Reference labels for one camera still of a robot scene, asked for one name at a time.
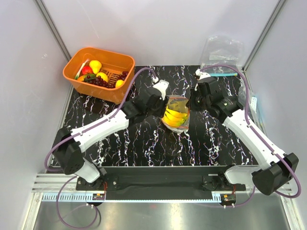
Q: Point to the yellow pear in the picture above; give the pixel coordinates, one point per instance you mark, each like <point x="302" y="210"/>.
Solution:
<point x="95" y="65"/>

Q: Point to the yellow lemon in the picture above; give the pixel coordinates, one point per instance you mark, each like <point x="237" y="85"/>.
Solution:
<point x="102" y="76"/>

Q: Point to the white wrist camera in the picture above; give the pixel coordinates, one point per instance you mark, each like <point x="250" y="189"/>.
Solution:
<point x="201" y="75"/>
<point x="162" y="86"/>

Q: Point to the orange green mango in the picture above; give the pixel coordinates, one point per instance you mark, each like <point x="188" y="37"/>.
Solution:
<point x="82" y="78"/>

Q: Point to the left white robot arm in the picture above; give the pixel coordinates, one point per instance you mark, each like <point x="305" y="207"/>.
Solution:
<point x="69" y="145"/>

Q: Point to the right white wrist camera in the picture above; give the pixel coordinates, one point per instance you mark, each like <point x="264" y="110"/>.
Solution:
<point x="201" y="75"/>

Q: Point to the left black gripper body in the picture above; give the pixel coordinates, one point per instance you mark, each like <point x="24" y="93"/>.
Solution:
<point x="159" y="110"/>

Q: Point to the dark red grape bunch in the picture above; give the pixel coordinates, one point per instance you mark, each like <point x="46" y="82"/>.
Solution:
<point x="92" y="79"/>

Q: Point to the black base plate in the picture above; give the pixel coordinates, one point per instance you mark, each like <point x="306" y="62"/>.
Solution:
<point x="161" y="183"/>

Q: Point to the small yellow orange fruit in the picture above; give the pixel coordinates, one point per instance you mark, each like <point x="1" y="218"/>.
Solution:
<point x="119" y="83"/>

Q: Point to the orange plastic basket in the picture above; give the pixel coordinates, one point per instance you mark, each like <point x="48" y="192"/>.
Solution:
<point x="112" y="63"/>

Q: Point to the red zip clear bag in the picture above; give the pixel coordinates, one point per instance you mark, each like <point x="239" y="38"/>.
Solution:
<point x="185" y="126"/>

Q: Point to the yellow banana bunch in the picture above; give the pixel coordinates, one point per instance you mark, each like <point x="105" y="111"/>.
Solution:
<point x="176" y="112"/>

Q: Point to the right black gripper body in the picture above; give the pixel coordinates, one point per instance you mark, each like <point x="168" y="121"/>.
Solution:
<point x="198" y="103"/>

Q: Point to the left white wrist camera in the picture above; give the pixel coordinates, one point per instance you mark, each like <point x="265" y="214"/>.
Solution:
<point x="162" y="86"/>

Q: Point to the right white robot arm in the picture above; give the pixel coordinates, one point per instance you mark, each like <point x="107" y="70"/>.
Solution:
<point x="275" y="168"/>

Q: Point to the red apple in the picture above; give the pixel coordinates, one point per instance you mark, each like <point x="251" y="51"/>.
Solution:
<point x="87" y="70"/>

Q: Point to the blue zip plastic bag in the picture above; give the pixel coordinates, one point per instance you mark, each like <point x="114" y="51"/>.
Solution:
<point x="221" y="55"/>

